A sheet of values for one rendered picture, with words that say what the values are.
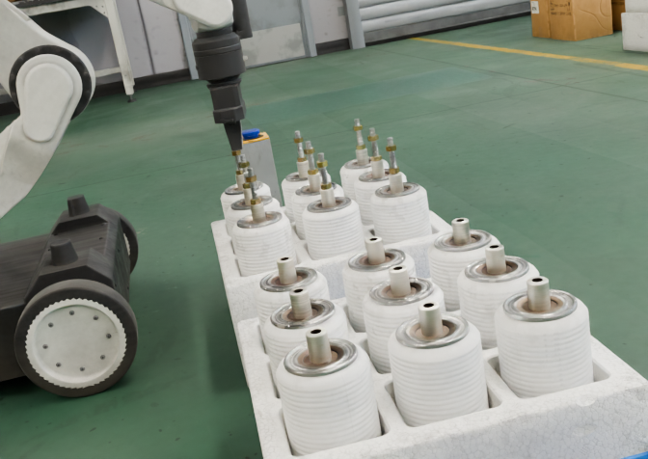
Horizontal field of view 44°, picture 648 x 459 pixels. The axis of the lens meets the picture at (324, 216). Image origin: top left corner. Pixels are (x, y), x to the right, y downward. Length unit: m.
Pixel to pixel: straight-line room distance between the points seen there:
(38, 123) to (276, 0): 5.01
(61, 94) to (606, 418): 1.06
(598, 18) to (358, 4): 2.15
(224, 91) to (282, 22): 4.99
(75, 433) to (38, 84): 0.60
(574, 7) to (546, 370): 4.18
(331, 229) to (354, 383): 0.54
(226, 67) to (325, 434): 0.83
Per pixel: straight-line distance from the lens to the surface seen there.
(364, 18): 6.54
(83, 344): 1.44
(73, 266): 1.45
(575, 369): 0.87
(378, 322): 0.93
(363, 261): 1.06
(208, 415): 1.30
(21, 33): 1.56
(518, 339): 0.85
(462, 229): 1.07
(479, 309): 0.96
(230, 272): 1.33
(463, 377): 0.82
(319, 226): 1.30
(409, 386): 0.83
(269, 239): 1.29
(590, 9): 5.00
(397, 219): 1.33
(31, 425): 1.44
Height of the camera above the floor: 0.62
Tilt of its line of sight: 17 degrees down
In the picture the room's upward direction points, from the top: 10 degrees counter-clockwise
